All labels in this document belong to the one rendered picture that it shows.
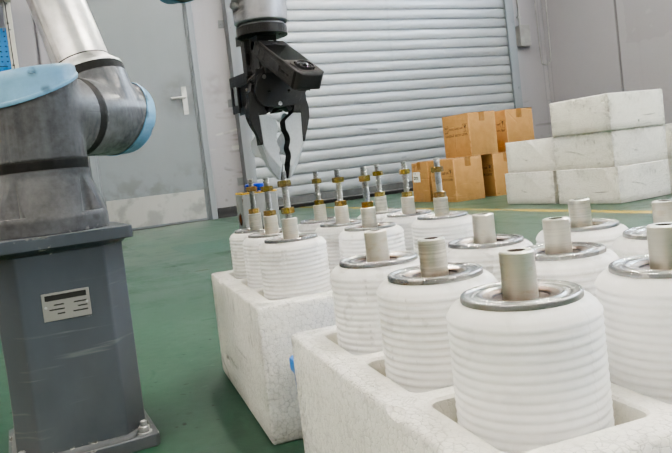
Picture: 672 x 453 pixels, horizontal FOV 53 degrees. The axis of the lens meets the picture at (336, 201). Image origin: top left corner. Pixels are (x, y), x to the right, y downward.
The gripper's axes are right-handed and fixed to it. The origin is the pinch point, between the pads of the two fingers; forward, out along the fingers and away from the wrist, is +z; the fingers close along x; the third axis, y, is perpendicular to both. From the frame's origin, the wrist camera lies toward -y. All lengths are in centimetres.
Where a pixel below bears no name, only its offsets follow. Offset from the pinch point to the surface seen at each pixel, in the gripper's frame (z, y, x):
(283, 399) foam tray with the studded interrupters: 29.2, -5.7, 7.2
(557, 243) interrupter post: 8.7, -45.2, -0.6
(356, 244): 11.5, -4.5, -7.4
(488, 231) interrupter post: 8.4, -34.0, -3.8
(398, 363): 15.6, -42.0, 14.7
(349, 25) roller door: -130, 458, -332
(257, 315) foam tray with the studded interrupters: 18.0, -5.1, 9.1
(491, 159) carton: 9, 262, -304
